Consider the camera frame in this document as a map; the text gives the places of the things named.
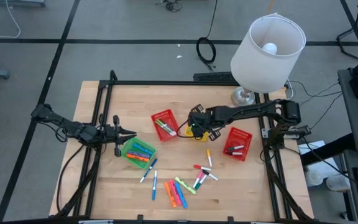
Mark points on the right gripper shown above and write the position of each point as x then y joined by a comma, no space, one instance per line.
202,121

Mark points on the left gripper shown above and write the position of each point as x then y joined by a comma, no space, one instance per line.
109,135

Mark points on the blue highlighter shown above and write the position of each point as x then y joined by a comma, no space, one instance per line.
143,148
181,196

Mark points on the purple highlighter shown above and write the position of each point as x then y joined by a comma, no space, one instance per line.
139,154

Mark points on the orange highlighter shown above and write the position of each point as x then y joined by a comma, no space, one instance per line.
170,194
137,157

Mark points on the white marker orange cap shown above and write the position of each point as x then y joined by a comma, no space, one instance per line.
209,158

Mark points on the white marker green cap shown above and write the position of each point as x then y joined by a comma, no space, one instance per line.
235,147

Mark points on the white marker red cap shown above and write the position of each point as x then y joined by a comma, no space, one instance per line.
202,167

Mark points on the small white marker dark cap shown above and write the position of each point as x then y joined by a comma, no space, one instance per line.
236,153

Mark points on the light green highlighter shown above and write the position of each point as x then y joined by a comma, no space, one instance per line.
185,185

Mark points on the pink highlighter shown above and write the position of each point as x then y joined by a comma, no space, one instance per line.
176,193

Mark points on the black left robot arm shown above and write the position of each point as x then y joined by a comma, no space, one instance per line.
67,126

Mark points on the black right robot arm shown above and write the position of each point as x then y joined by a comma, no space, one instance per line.
247,112

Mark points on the yellow plastic basket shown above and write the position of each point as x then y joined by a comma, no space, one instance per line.
188,133

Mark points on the green plastic basket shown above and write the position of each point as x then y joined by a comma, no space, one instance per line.
139,165

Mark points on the red plastic basket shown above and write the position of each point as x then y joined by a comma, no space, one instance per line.
166,113
238,135

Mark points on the black power strip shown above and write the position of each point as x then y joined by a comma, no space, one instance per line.
214,77

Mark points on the white marker pink cap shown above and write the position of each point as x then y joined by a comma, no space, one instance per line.
197,180

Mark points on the black corner clamp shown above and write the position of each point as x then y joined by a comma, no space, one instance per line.
113,76

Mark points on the table lamp white shade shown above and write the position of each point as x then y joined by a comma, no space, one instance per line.
259,74

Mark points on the black table clamp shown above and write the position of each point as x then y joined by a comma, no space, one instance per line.
140,218
230,219

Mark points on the white light bulb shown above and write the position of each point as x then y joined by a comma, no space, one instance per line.
269,48

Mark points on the white cup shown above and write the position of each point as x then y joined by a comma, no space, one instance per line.
313,178

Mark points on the black bar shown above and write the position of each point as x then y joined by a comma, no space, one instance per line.
328,149

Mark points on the white roll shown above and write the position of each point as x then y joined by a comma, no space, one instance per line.
337,183

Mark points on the grey stand base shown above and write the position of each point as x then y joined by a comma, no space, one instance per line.
19,2

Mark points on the silver aluminium bracket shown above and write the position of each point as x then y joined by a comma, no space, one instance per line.
264,222
96,222

